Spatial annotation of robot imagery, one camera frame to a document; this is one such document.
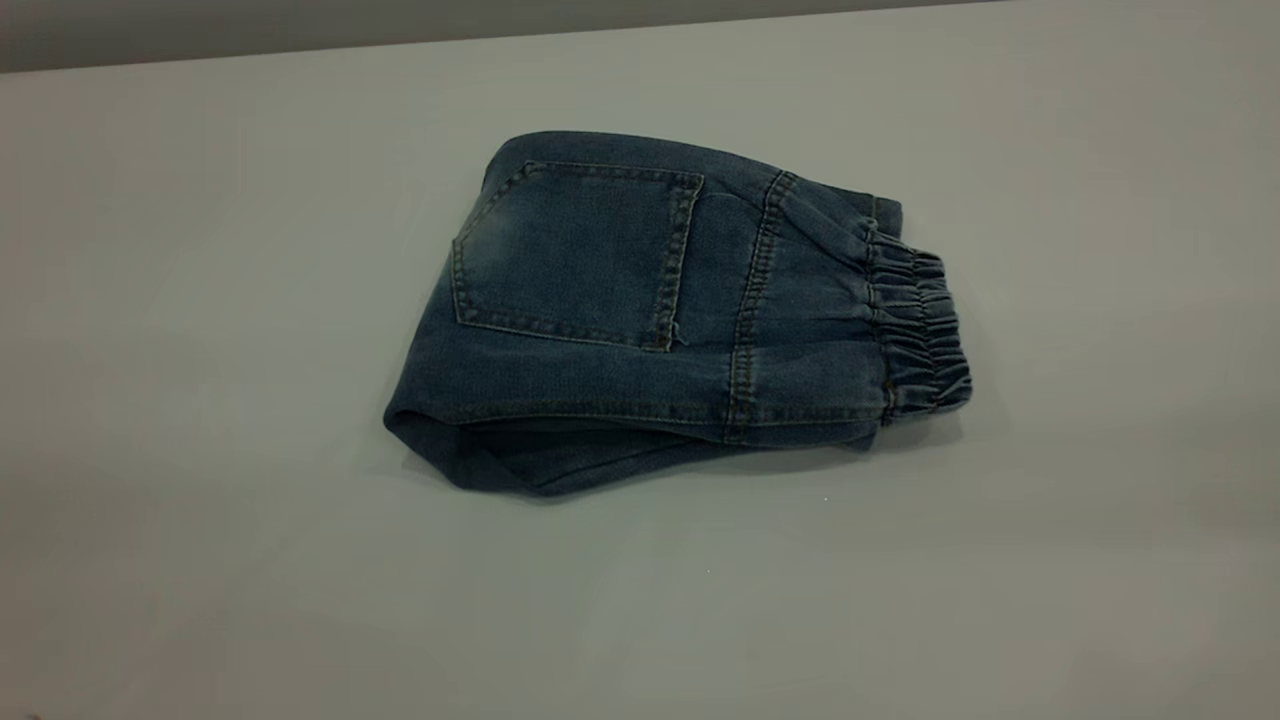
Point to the blue denim pants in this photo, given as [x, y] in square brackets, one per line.
[600, 380]

